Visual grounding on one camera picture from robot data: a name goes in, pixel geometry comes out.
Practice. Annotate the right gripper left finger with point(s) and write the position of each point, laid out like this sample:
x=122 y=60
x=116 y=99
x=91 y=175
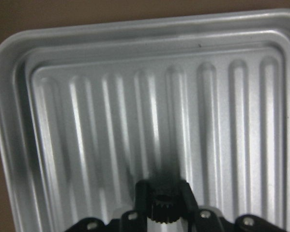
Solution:
x=143 y=198

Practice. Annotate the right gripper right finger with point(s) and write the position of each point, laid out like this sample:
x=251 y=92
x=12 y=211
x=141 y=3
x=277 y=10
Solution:
x=188 y=203

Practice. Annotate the small black bearing gear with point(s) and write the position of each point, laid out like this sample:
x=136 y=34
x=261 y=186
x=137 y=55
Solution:
x=164 y=207

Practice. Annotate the silver ribbed metal tray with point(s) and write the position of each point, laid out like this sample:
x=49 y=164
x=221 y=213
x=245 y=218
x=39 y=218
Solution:
x=87 y=111

